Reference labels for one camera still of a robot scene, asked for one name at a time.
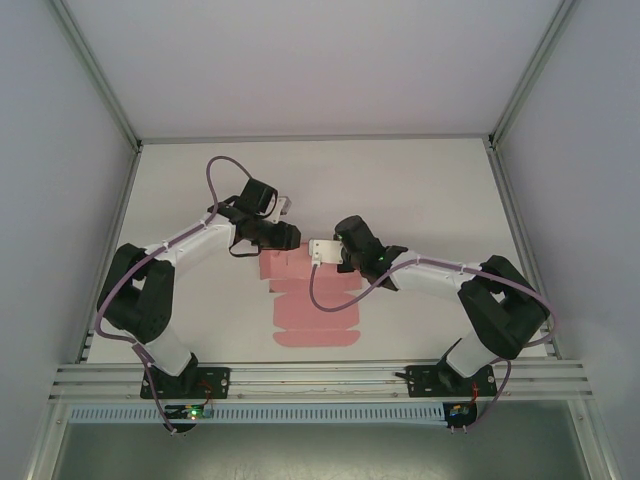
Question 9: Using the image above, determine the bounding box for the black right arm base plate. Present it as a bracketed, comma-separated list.
[407, 364, 499, 400]

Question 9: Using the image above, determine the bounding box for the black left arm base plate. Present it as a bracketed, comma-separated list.
[139, 366, 232, 401]

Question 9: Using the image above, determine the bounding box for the white slotted cable duct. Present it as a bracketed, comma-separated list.
[67, 402, 447, 426]

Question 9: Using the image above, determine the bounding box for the thin black cable loop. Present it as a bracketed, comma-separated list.
[227, 238, 264, 260]

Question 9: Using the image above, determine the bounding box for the aluminium table side rail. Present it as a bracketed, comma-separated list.
[74, 144, 144, 364]
[485, 142, 559, 359]

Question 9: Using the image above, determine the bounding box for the circuit board with green light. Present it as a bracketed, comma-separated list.
[167, 405, 214, 421]

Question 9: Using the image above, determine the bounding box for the pink paper box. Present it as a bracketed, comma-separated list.
[258, 242, 362, 349]

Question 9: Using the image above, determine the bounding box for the aluminium frame leg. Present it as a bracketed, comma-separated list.
[24, 399, 69, 480]
[572, 399, 619, 480]

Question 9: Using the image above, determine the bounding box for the aluminium frame post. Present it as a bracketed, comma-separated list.
[487, 0, 581, 151]
[49, 0, 144, 151]

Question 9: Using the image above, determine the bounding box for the aluminium mounting rail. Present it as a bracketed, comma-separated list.
[48, 358, 595, 403]

